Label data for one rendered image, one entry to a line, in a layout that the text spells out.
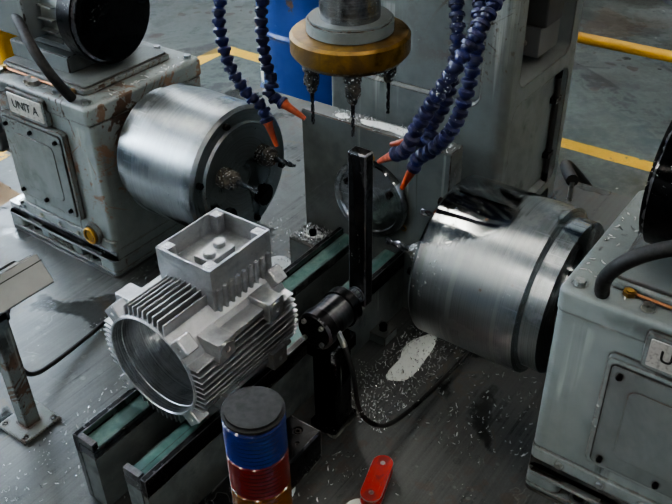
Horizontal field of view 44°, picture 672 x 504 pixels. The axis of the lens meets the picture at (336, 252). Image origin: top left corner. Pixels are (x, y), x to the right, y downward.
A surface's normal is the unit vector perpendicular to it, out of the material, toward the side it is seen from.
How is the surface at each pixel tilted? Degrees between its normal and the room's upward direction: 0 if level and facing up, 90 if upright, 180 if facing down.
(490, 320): 84
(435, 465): 0
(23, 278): 53
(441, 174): 90
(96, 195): 89
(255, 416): 0
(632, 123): 0
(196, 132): 32
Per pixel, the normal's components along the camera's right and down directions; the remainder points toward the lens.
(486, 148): -0.59, 0.47
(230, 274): 0.81, 0.32
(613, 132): -0.02, -0.82
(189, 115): -0.22, -0.59
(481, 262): -0.47, -0.15
